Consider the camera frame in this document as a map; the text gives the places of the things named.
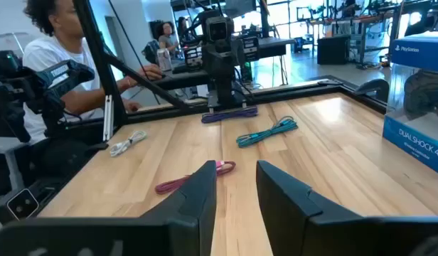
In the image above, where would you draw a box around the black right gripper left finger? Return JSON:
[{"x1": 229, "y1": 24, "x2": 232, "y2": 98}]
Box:
[{"x1": 0, "y1": 159, "x2": 218, "y2": 256}]

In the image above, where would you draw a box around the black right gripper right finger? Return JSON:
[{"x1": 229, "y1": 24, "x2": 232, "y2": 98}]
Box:
[{"x1": 255, "y1": 159, "x2": 438, "y2": 256}]

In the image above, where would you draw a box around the pink braided USB-C cable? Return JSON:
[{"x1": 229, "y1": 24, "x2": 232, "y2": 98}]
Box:
[{"x1": 154, "y1": 160, "x2": 237, "y2": 196}]

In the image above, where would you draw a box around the purple braided USB-C cable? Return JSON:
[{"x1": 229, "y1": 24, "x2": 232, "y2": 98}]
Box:
[{"x1": 200, "y1": 105, "x2": 259, "y2": 124}]

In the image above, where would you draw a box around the teal braided USB-C cable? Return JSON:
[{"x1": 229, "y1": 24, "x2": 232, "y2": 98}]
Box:
[{"x1": 235, "y1": 115, "x2": 299, "y2": 149}]

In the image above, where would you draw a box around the white USB-C cable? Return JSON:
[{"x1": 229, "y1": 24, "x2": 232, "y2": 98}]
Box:
[{"x1": 109, "y1": 129, "x2": 148, "y2": 158}]

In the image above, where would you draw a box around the dark office desk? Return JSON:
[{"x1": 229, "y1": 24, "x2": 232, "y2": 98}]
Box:
[{"x1": 153, "y1": 37, "x2": 297, "y2": 90}]

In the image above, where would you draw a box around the person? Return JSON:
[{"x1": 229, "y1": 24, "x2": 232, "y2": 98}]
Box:
[
  {"x1": 156, "y1": 21, "x2": 180, "y2": 54},
  {"x1": 21, "y1": 0, "x2": 163, "y2": 143},
  {"x1": 176, "y1": 16, "x2": 188, "y2": 36}
]

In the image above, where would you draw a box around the black hanging monitor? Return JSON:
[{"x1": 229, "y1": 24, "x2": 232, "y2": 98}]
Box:
[{"x1": 222, "y1": 0, "x2": 259, "y2": 18}]

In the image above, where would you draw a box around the dark backpack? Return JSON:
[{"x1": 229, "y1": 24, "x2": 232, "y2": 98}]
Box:
[{"x1": 142, "y1": 39, "x2": 161, "y2": 65}]

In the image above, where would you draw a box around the white light bar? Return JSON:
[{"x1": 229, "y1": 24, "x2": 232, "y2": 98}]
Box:
[{"x1": 102, "y1": 94, "x2": 114, "y2": 142}]

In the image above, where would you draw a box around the blue DualShock 4 box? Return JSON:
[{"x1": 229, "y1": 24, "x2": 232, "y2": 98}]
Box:
[{"x1": 382, "y1": 31, "x2": 438, "y2": 178}]

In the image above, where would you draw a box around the dark game controller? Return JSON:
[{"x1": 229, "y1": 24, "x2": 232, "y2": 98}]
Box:
[{"x1": 403, "y1": 69, "x2": 438, "y2": 124}]

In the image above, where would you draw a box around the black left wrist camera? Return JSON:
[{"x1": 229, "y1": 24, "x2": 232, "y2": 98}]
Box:
[{"x1": 205, "y1": 16, "x2": 235, "y2": 44}]

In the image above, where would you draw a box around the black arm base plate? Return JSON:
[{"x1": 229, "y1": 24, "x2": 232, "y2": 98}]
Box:
[{"x1": 205, "y1": 95, "x2": 249, "y2": 110}]

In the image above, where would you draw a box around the thin black hanging cable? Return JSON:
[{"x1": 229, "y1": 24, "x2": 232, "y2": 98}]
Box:
[{"x1": 107, "y1": 0, "x2": 162, "y2": 106}]

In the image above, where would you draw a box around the black camera gantry frame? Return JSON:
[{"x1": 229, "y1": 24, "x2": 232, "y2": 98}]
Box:
[{"x1": 72, "y1": 0, "x2": 191, "y2": 129}]

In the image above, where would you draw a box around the small white-rimmed black camera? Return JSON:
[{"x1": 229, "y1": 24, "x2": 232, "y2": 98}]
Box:
[{"x1": 6, "y1": 188, "x2": 40, "y2": 221}]

